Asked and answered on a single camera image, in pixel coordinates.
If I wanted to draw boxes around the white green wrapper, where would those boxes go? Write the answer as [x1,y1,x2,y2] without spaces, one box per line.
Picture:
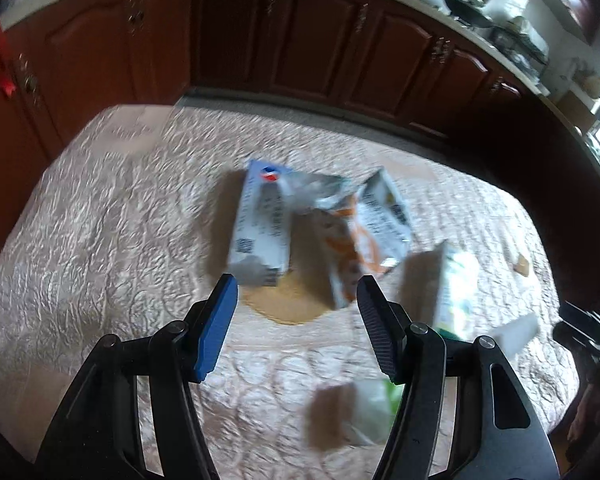
[338,379,404,446]

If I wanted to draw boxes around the white green medicine box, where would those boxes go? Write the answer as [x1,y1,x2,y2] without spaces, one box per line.
[432,240,480,341]

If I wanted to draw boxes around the white paper scrap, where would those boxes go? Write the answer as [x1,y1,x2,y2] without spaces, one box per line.
[491,313,540,359]

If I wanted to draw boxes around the grey medicine box red-blue logo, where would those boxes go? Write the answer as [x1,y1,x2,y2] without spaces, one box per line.
[226,159,291,287]

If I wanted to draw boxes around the dark wooden kitchen cabinets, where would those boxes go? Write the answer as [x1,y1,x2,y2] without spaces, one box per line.
[0,0,600,312]

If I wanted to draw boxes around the person's right hand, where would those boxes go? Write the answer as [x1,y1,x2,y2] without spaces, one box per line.
[566,368,600,464]

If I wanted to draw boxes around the crumpled orange white snack bag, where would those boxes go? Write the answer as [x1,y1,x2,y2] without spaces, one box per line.
[290,167,413,309]

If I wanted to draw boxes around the beige embossed tablecloth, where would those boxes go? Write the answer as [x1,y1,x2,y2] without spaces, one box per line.
[0,106,578,479]

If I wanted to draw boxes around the dish rack with dishes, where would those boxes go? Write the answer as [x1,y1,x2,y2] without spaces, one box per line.
[489,15,550,77]

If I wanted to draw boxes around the black wok pan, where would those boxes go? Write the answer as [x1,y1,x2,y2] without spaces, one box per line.
[443,0,494,29]

